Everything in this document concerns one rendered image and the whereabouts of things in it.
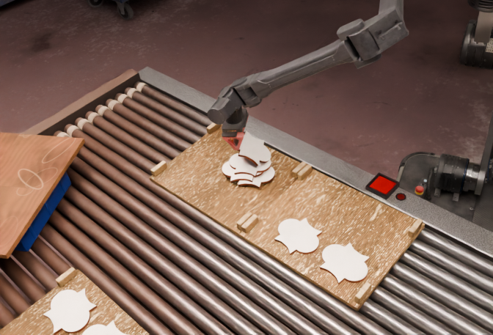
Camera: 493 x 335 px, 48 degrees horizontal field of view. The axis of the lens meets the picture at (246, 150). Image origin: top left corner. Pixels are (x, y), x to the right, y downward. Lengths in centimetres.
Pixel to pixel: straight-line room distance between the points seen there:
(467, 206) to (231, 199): 129
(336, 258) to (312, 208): 20
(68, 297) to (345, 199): 85
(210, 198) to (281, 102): 199
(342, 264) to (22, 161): 109
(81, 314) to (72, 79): 297
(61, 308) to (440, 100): 275
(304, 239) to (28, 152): 98
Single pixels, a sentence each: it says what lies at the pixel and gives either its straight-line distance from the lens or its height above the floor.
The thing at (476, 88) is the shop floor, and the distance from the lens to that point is 385.
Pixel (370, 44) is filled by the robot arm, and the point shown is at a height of 146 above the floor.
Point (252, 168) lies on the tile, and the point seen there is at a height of 98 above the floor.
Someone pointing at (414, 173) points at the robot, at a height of 24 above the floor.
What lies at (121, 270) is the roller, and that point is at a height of 92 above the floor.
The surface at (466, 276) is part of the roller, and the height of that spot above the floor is 91.
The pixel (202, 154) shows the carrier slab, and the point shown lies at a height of 94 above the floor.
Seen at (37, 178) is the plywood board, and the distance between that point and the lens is 187.
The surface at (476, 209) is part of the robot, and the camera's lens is 271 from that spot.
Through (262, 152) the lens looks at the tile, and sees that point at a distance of 178.
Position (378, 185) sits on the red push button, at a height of 93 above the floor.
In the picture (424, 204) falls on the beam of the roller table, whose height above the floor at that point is 92.
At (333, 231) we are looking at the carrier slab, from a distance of 163.
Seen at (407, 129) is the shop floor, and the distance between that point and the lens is 344.
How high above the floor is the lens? 219
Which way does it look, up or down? 41 degrees down
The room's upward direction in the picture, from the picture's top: 8 degrees counter-clockwise
